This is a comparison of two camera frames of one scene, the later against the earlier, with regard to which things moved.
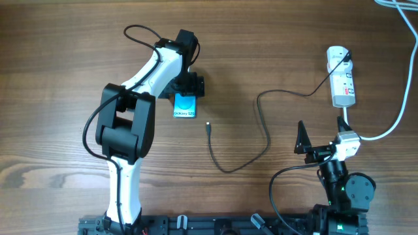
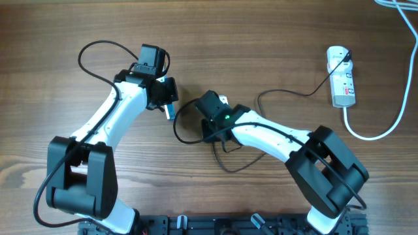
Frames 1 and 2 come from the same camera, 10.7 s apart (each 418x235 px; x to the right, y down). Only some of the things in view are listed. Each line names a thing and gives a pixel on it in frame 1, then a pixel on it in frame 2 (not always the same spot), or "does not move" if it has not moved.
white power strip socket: (342, 78) does not move
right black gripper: (304, 146) to (208, 132)
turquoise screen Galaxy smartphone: (184, 106) to (170, 108)
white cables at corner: (408, 4) does not move
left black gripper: (195, 87) to (172, 96)
